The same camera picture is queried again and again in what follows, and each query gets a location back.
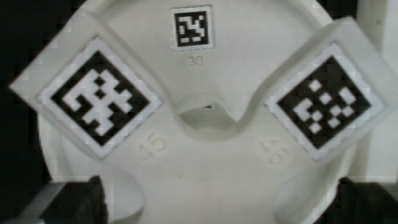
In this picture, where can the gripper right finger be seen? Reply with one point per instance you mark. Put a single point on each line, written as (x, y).
(367, 203)

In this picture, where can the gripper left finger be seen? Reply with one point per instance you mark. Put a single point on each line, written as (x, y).
(69, 204)

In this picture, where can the white round table top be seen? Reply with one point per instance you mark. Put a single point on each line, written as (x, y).
(205, 46)

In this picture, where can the white cross-shaped table base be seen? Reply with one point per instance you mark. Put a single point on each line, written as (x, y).
(326, 92)

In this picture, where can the white cylindrical table leg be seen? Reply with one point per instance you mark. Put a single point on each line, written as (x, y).
(207, 121)

